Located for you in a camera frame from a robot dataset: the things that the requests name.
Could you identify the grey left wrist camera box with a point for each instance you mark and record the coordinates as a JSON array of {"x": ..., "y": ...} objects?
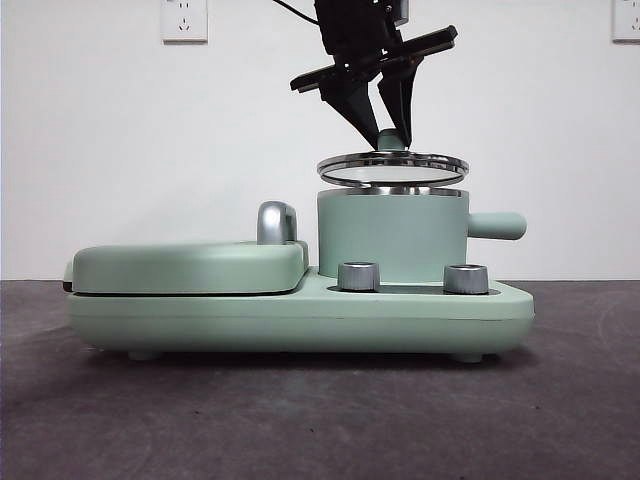
[{"x": 402, "y": 11}]

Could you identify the white wall socket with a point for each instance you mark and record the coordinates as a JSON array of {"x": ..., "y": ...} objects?
[
  {"x": 184, "y": 20},
  {"x": 627, "y": 20}
]

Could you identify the glass lid with green knob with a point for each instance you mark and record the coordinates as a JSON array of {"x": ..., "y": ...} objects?
[{"x": 389, "y": 141}]

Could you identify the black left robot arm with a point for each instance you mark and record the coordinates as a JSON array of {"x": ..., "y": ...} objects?
[{"x": 350, "y": 35}]

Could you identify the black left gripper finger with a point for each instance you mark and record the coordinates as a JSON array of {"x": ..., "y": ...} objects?
[
  {"x": 357, "y": 115},
  {"x": 400, "y": 105}
]

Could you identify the silver control knob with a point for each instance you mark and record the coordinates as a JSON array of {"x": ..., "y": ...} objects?
[
  {"x": 359, "y": 276},
  {"x": 466, "y": 279}
]

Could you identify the green breakfast maker base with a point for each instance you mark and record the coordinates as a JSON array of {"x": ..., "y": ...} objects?
[{"x": 300, "y": 325}]

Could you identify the green griddle cover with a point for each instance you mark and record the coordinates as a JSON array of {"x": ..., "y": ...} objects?
[{"x": 185, "y": 267}]

